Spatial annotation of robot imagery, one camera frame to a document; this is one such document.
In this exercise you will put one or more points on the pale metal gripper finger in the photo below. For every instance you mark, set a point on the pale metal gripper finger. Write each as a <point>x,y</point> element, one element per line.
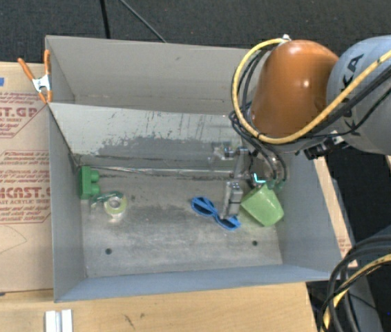
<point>231,202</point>
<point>224,153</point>

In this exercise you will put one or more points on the light green cup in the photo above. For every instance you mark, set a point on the light green cup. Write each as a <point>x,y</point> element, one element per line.
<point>264,206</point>

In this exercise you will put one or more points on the grey metal bin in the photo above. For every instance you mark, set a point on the grey metal bin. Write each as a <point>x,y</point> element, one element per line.
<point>168,240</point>

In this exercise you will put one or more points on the clear tape roll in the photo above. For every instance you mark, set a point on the clear tape roll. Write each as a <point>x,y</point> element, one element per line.
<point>115,205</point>

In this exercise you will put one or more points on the green toy brick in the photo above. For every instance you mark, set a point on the green toy brick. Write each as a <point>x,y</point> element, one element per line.
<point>86,183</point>

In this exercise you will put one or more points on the brown cardboard board, red print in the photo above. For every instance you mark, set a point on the brown cardboard board, red print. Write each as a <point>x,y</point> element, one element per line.
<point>16,247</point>

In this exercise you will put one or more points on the black cylinder on white bracket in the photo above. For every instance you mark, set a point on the black cylinder on white bracket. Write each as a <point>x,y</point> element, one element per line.
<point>316,150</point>

